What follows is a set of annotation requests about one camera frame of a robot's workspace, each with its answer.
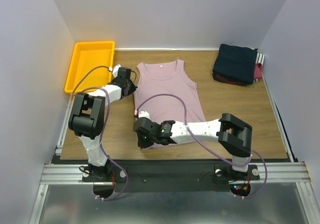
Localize pink tank top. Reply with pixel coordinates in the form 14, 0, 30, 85
133, 60, 208, 149

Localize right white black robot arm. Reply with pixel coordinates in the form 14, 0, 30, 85
133, 113, 259, 180

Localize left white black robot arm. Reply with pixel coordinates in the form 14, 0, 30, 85
68, 65, 137, 181

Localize maroon folded tank top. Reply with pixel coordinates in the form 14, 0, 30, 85
212, 63, 263, 86

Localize striped folded tank top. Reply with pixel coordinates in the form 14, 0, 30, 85
255, 52, 265, 65

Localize yellow plastic tray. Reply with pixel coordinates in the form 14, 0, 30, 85
64, 41, 115, 94

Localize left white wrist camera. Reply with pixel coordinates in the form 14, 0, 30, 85
108, 64, 121, 78

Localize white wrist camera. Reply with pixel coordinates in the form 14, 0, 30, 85
108, 64, 121, 78
134, 110, 150, 119

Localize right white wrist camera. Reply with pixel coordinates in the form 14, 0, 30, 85
134, 110, 150, 119

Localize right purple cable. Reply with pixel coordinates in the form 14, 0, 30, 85
134, 93, 268, 200

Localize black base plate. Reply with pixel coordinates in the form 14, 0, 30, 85
82, 159, 260, 192

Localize aluminium frame rail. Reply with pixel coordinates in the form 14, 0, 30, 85
40, 161, 311, 185

